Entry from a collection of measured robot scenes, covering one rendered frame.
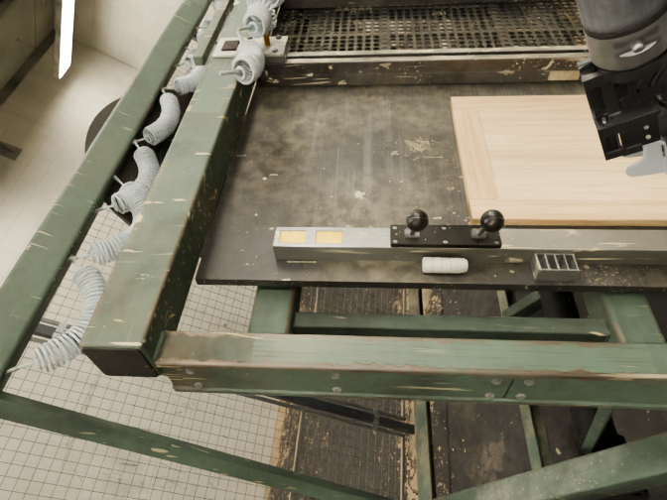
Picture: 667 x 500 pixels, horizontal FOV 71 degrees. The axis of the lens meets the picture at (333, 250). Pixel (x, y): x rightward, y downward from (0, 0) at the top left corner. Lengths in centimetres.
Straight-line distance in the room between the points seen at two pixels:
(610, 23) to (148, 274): 71
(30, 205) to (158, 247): 548
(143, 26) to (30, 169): 253
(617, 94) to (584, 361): 38
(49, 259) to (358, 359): 91
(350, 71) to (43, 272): 95
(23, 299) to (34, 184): 519
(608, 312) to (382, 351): 44
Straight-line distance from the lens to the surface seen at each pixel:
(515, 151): 116
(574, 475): 144
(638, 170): 70
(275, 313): 89
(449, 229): 90
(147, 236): 90
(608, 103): 62
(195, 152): 105
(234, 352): 77
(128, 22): 771
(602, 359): 81
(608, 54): 57
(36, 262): 139
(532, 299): 255
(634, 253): 99
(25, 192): 642
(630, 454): 135
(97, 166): 161
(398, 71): 136
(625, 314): 99
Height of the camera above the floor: 190
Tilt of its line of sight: 19 degrees down
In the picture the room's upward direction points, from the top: 69 degrees counter-clockwise
